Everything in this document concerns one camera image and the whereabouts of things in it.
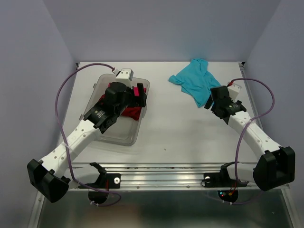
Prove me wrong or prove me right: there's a turquoise t shirt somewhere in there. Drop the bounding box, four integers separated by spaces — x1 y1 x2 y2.
168 58 221 108

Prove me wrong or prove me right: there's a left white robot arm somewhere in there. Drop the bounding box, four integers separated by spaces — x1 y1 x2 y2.
27 82 147 203

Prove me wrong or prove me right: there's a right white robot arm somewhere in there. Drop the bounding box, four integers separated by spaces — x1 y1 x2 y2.
202 84 295 191

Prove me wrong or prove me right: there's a pink rolled shirt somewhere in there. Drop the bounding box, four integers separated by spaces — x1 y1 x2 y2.
133 86 146 97

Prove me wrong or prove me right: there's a dark red rolled shirt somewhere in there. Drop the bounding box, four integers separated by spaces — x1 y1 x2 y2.
98 94 143 121

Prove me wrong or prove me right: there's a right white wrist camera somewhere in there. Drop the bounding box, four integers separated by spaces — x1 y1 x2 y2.
227 83 242 102

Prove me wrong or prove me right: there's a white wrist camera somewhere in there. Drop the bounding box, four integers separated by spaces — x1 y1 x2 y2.
227 83 242 102
115 68 133 88

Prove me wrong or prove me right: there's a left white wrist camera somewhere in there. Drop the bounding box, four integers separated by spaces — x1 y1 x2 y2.
115 68 133 88

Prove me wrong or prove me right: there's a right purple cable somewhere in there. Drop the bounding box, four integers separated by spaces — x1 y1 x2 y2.
204 77 276 207

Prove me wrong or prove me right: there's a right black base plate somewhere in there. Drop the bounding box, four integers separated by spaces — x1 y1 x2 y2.
201 162 247 188

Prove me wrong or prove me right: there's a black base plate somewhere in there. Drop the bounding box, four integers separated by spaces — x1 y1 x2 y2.
201 162 247 188
76 162 121 190

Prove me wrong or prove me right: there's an aluminium mounting rail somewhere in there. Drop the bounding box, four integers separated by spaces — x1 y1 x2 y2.
68 162 292 190

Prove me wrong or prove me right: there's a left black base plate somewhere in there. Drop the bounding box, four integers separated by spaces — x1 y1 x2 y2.
76 162 121 190

